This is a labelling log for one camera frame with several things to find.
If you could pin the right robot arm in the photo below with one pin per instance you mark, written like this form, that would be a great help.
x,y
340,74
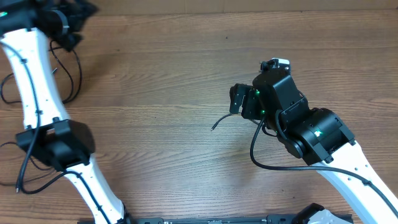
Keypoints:
x,y
316,135

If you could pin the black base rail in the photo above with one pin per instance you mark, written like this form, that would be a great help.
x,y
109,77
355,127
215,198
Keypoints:
x,y
314,213

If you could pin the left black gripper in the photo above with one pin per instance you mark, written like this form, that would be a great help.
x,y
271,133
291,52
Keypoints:
x,y
79,17

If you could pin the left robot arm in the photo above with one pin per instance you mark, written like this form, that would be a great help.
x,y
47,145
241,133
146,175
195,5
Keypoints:
x,y
50,135

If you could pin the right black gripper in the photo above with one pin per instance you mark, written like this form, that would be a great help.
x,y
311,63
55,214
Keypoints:
x,y
252,111

